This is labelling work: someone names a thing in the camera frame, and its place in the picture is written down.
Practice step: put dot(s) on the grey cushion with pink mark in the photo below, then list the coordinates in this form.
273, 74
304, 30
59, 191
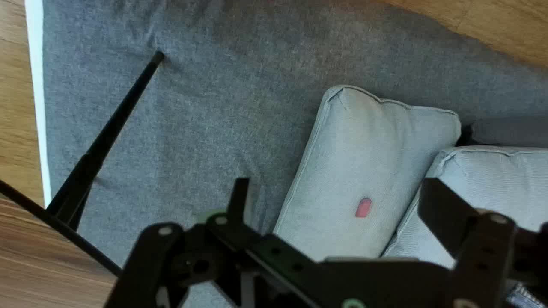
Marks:
353, 155

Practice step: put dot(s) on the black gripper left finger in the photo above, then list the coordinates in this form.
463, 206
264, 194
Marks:
155, 257

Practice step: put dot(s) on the black tripod leg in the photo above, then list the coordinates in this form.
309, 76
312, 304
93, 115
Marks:
103, 148

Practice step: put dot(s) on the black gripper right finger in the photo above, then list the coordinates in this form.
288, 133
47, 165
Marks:
485, 251

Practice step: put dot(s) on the grey sofa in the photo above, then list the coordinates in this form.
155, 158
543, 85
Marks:
228, 86

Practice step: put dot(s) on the plain grey cushion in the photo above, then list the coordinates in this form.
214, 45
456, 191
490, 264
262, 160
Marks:
497, 177

